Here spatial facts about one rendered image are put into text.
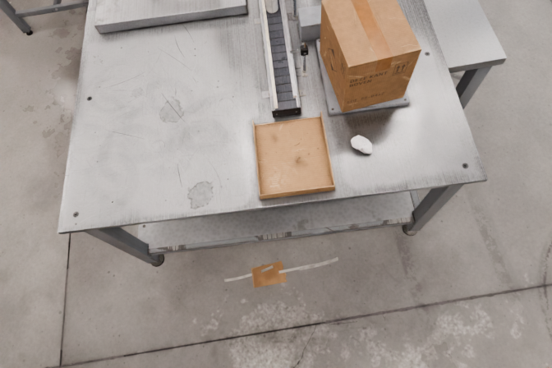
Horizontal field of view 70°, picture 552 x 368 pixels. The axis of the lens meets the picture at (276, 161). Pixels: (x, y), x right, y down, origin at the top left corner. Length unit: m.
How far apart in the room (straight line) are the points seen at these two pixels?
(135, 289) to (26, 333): 0.59
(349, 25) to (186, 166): 0.75
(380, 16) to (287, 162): 0.58
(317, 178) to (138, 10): 1.10
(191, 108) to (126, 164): 0.33
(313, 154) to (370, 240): 0.90
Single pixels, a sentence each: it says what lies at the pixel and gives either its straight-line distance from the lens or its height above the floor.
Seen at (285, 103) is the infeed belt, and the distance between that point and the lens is 1.49.
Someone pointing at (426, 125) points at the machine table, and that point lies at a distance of 1.55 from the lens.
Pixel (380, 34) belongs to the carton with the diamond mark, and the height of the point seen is 1.12.
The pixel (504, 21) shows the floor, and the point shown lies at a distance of 3.20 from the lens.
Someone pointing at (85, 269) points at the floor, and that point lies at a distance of 2.47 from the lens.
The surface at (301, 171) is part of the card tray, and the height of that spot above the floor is 0.83.
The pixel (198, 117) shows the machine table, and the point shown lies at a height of 0.83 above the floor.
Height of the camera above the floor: 2.12
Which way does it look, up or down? 65 degrees down
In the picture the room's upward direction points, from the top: 10 degrees counter-clockwise
